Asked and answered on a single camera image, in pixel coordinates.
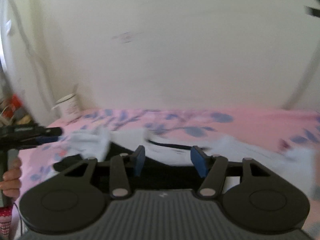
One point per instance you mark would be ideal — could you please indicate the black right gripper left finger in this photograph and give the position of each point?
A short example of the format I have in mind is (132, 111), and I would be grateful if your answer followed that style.
(68, 201)

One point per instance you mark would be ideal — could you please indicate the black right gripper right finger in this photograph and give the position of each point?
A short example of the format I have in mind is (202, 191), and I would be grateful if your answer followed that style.
(250, 194)

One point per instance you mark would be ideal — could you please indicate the white t-shirt with black print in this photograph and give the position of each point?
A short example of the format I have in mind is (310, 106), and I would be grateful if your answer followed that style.
(295, 164)

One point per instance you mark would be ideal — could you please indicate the person's left hand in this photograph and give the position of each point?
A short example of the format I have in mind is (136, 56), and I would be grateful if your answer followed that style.
(11, 184)

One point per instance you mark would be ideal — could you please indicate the cluttered side shelf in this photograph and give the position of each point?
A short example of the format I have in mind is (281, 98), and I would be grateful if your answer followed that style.
(13, 111)

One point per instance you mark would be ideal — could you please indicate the white mug with spoon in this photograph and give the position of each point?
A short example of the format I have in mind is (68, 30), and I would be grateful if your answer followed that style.
(67, 108)

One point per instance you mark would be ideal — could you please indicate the pink floral bed sheet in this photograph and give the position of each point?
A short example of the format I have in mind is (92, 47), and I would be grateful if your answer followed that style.
(274, 130)

